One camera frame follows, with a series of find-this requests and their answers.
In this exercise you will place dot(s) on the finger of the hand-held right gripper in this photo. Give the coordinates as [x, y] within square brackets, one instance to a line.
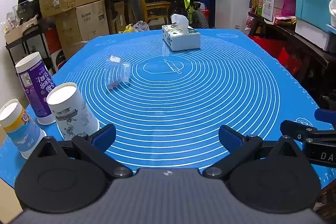
[294, 128]
[325, 115]

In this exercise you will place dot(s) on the white grey-print paper cup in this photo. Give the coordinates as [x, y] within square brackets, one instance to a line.
[71, 113]

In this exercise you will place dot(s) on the red bag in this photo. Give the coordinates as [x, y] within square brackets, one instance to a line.
[288, 58]

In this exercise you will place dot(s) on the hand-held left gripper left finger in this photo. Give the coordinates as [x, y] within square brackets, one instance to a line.
[105, 137]

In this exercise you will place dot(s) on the black metal shelf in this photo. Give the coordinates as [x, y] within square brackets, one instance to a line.
[29, 37]

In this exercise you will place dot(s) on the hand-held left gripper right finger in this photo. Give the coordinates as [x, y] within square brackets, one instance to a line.
[231, 137]

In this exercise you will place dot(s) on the clear plastic cup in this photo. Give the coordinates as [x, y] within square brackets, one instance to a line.
[118, 71]

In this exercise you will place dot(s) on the yellow drink bottle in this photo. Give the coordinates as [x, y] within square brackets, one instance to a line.
[255, 3]

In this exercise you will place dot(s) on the white patterned tissue box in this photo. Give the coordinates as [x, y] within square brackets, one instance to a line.
[183, 40]

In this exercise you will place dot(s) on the white foam box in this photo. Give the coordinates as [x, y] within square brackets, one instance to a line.
[312, 35]

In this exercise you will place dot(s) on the purple paper cup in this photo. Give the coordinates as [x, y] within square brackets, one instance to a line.
[36, 87]

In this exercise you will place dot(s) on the wooden chair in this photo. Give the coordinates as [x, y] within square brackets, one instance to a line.
[157, 6]

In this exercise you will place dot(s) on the large closed cardboard box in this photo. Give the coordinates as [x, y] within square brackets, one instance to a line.
[86, 23]

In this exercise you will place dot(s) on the blue silicone baking mat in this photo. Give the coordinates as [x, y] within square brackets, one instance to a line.
[183, 100]

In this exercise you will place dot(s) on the white chest freezer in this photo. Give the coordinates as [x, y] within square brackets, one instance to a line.
[231, 3]

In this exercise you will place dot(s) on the dark wooden side table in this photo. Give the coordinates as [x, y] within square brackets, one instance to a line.
[309, 56]

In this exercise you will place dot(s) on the yellow toy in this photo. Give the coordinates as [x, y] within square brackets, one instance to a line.
[128, 29]

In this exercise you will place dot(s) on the white yellow-blue paper cup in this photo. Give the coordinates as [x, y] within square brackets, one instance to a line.
[21, 132]

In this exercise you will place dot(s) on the green white carton box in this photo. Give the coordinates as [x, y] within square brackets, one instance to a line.
[267, 6]

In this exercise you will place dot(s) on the crumpled plastic bag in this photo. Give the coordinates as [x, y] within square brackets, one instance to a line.
[141, 26]

